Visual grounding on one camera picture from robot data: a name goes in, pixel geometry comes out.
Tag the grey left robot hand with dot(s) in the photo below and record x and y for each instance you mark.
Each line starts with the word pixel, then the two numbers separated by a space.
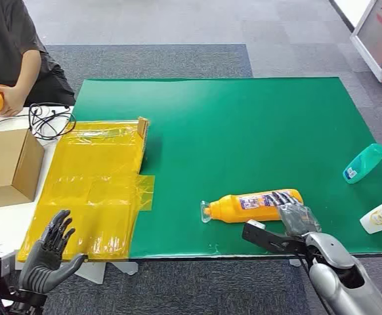
pixel 43 265

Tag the person's right hand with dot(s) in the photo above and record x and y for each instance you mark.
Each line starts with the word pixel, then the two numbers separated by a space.
pixel 11 102

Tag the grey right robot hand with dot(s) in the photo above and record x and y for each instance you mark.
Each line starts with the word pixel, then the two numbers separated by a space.
pixel 297 217

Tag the long orange bottle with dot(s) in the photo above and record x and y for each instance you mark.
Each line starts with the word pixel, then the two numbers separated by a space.
pixel 237 211

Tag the person's right forearm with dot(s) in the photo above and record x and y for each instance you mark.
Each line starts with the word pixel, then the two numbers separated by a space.
pixel 27 74

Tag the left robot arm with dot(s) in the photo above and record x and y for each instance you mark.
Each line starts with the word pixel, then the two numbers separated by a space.
pixel 30 301

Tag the teal bottle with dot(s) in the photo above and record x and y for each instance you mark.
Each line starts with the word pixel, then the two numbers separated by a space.
pixel 363 164

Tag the clear plastic hand cover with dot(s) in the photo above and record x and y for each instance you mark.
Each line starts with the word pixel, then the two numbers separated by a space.
pixel 301 219

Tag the white floor plate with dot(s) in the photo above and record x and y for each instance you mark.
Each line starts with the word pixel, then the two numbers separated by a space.
pixel 125 267
pixel 91 273

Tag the brown cardboard box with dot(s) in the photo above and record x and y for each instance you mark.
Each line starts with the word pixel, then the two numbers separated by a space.
pixel 0 165

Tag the person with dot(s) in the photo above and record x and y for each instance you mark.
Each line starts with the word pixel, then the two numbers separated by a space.
pixel 0 34

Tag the yellow taped cardboard box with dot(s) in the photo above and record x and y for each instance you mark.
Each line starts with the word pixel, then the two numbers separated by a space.
pixel 89 187

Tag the green table mat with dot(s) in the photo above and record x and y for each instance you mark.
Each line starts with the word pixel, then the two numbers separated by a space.
pixel 227 143

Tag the white and red sign stand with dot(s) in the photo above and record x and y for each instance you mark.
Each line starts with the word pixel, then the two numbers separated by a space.
pixel 379 34

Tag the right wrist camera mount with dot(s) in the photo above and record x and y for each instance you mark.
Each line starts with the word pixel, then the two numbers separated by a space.
pixel 269 240

